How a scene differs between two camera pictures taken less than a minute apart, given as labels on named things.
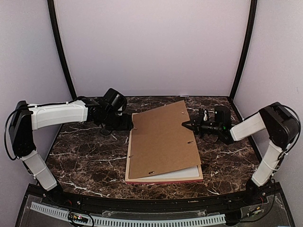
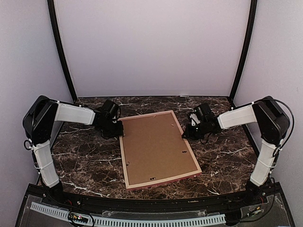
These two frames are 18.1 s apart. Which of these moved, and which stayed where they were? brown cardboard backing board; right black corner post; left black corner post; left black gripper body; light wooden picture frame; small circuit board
Moved: left black gripper body; brown cardboard backing board; light wooden picture frame
Stayed: right black corner post; small circuit board; left black corner post
